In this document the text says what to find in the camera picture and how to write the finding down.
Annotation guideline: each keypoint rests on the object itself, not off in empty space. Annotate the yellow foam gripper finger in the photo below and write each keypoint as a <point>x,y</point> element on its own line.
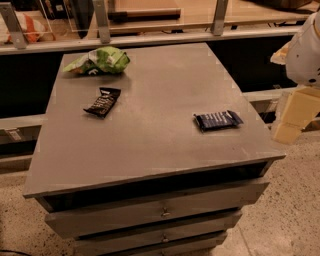
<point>301,107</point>

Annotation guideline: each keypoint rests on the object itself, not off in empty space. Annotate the black rxbar chocolate bar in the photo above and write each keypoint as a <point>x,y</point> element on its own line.
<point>105,102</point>

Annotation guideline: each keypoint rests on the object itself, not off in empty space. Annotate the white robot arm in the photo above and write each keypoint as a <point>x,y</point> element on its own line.
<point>301,57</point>

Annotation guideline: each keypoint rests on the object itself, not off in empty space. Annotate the blue rxbar snack bar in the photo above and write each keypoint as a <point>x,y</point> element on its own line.
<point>218,120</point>

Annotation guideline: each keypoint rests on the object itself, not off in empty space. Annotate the grey drawer cabinet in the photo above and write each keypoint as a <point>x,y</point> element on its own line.
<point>149,143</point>

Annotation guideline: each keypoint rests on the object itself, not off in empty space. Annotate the bottom grey drawer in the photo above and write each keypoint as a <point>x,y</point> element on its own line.
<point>209,240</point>

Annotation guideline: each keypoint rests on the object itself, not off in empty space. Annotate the grey drawer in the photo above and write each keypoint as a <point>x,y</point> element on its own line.
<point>144,210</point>
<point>158,233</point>
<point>209,240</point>

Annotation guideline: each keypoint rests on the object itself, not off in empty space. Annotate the middle grey drawer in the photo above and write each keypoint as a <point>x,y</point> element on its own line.
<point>158,233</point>

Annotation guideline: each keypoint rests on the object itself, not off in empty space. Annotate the green chip bag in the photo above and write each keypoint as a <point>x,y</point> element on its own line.
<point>99,61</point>

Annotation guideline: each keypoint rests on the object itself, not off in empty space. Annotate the clear acrylic panel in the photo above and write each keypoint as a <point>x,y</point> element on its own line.
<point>79,13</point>

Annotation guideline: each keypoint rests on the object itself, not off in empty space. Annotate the top grey drawer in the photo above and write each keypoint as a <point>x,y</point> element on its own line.
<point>144,210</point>

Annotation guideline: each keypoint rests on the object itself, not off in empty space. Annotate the orange white bag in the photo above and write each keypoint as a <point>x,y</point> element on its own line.
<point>32,28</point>

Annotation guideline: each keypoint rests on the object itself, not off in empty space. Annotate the right metal bracket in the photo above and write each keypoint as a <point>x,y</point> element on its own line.
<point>217,26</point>

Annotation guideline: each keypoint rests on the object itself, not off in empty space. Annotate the metal bracket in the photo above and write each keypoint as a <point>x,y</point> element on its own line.
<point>102,20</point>
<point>217,26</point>
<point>15,31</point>

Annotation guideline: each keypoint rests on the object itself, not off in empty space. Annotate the long grey shelf rail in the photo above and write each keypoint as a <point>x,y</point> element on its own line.
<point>149,40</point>

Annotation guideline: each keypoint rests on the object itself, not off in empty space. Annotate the wooden handled tool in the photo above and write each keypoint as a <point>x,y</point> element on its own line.
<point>143,15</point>

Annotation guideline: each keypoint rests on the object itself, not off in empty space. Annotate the middle metal bracket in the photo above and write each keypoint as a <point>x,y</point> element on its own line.
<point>102,20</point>

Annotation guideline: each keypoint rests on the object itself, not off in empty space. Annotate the left metal bracket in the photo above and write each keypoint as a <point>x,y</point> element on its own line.
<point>15,31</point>

